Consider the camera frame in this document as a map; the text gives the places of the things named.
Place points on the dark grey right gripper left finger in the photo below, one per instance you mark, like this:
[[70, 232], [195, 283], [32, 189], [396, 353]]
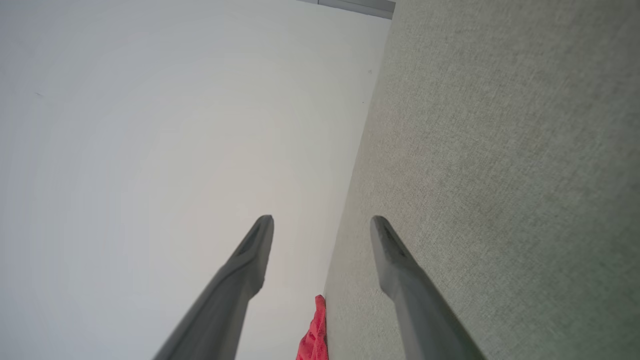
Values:
[[225, 310]]

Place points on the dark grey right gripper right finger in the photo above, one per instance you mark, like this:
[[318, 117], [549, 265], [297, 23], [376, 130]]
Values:
[[425, 320]]

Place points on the red and white shirt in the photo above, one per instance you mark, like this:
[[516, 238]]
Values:
[[312, 335]]

